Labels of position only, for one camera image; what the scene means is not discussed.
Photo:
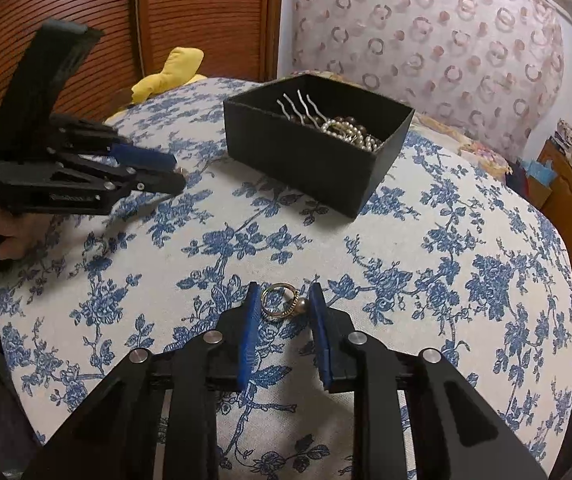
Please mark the floral bedspread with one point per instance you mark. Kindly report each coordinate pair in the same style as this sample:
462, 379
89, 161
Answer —
466, 145

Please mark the black jewelry box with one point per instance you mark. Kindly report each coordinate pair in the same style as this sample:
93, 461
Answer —
296, 160

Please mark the silver wavy hair fork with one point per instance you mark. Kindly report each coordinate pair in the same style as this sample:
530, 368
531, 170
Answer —
300, 102

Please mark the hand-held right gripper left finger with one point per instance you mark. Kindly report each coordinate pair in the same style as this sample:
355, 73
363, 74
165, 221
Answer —
251, 335

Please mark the person's left hand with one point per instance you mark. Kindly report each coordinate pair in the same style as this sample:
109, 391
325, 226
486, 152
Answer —
6, 230

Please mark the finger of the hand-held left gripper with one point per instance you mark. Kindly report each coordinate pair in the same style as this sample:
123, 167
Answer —
156, 181
141, 156

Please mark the box with blue paper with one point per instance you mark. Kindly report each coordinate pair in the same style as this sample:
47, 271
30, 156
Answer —
533, 177

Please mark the blue floral tablecloth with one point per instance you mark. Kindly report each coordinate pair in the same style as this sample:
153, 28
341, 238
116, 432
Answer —
416, 260

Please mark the yellow plush toy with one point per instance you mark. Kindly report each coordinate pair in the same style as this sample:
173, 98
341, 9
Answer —
176, 70

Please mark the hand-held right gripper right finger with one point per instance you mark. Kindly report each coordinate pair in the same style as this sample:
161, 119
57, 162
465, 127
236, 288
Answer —
318, 335

